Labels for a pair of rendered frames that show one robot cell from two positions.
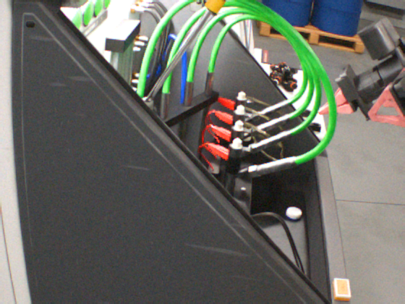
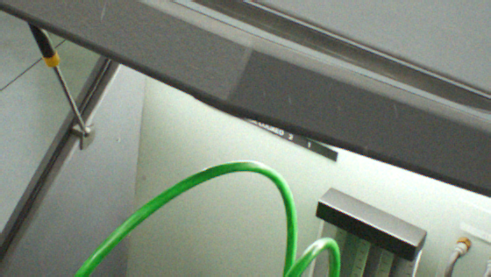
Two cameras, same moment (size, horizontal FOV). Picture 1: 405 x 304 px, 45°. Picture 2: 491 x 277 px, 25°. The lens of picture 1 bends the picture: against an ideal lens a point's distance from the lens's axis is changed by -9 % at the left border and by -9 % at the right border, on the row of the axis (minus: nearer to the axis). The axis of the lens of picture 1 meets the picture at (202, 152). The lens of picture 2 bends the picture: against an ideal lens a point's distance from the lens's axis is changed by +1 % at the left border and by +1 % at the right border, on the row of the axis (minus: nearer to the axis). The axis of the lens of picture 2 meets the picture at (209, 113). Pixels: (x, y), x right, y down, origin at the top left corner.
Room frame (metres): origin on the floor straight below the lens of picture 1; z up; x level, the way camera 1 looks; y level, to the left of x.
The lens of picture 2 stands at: (1.32, -0.97, 2.21)
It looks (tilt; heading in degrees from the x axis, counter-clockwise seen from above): 34 degrees down; 115
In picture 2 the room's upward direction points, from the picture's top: 8 degrees clockwise
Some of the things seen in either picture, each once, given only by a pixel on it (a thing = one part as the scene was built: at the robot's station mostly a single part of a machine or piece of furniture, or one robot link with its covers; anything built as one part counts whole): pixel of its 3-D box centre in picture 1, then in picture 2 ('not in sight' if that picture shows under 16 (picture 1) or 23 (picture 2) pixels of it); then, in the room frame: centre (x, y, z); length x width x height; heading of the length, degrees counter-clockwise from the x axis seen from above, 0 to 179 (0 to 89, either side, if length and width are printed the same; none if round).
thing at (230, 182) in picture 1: (233, 191); not in sight; (0.94, -0.08, 1.00); 0.05 x 0.03 x 0.21; 88
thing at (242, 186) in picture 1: (226, 195); not in sight; (1.06, -0.07, 0.91); 0.34 x 0.10 x 0.15; 178
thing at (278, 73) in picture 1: (286, 73); not in sight; (1.67, -0.24, 1.01); 0.23 x 0.11 x 0.06; 178
